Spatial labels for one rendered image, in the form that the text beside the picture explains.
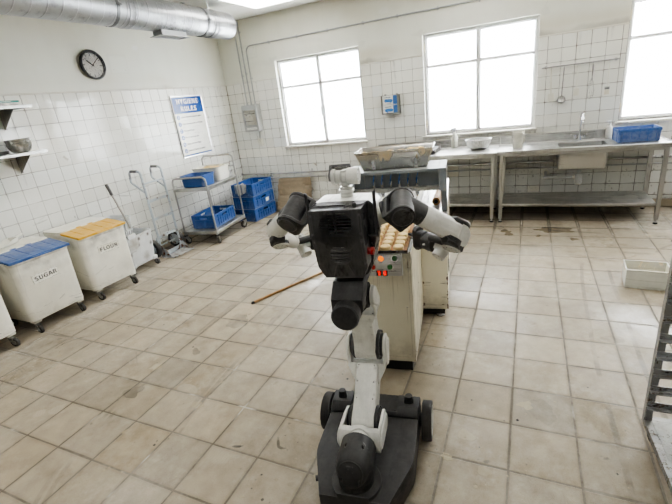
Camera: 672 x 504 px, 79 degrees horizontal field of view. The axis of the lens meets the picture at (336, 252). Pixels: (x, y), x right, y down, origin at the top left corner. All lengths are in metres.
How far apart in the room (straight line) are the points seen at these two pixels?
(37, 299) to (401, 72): 5.04
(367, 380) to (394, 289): 0.67
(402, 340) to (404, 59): 4.43
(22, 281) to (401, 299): 3.33
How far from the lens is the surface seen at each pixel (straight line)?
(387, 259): 2.38
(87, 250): 4.82
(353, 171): 1.61
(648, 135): 5.69
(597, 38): 6.10
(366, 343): 1.97
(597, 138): 6.07
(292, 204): 1.68
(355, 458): 1.84
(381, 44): 6.36
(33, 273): 4.55
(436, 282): 3.21
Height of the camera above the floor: 1.71
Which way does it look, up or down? 20 degrees down
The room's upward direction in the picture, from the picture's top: 7 degrees counter-clockwise
